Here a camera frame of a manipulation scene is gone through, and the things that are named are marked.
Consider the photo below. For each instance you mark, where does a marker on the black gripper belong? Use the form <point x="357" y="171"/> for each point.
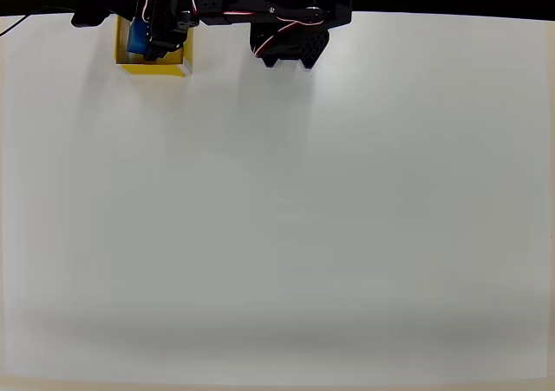
<point x="161" y="48"/>

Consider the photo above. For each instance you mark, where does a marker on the blue block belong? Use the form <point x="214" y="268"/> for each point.
<point x="138" y="37"/>

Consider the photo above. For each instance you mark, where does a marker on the yellow open box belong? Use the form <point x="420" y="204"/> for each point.
<point x="152" y="69"/>

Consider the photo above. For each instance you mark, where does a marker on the black webcam with white label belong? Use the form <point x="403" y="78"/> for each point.
<point x="91" y="1"/>

